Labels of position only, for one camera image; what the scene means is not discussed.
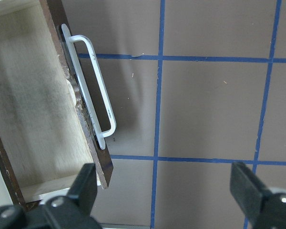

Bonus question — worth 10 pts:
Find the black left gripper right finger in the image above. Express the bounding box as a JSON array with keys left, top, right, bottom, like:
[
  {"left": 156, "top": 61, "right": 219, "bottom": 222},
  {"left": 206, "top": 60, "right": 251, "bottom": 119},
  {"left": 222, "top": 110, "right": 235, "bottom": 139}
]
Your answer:
[{"left": 230, "top": 162, "right": 286, "bottom": 229}]

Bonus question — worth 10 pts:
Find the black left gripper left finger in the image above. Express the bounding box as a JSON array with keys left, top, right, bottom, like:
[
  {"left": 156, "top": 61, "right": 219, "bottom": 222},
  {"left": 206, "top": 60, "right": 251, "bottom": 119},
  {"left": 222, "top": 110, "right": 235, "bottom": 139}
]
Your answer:
[{"left": 0, "top": 163, "right": 101, "bottom": 229}]

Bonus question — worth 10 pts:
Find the white drawer handle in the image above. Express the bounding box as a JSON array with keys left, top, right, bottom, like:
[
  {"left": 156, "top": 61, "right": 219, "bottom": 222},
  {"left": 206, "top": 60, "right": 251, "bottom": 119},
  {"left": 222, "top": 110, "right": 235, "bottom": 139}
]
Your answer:
[{"left": 61, "top": 23, "right": 117, "bottom": 150}]

